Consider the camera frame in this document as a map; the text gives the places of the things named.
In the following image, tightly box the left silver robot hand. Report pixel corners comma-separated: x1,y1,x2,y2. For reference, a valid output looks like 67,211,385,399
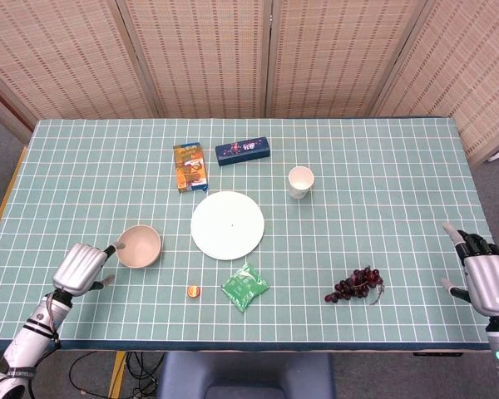
52,243,127,297

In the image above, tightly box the beige bowl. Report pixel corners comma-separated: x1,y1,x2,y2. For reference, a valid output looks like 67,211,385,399
116,224,164,269

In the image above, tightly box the orange snack box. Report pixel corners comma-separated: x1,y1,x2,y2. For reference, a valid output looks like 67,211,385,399
172,142,211,194

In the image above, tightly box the bamboo folding screen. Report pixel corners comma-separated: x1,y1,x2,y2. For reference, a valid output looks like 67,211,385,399
0,0,499,167

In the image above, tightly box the black floor cable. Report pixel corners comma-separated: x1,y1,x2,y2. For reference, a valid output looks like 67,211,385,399
68,351,161,398

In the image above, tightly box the dark purple grape bunch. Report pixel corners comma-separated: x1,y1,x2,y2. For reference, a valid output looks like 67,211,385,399
324,265,386,307

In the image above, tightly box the white paper cup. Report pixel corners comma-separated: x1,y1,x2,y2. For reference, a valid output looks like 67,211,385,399
287,165,315,200

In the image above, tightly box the green tea packet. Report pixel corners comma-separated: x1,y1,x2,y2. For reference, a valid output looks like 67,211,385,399
220,261,270,313

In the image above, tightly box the green grid tablecloth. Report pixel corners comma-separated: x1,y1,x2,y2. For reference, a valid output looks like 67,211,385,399
0,117,499,352

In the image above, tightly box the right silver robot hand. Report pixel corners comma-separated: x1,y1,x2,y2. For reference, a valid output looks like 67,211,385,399
440,222,499,318

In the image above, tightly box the dark blue long box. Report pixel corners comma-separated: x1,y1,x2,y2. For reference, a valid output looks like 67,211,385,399
215,136,273,167

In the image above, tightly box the white round plate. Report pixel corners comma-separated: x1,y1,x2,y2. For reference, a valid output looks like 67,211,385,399
190,190,266,262

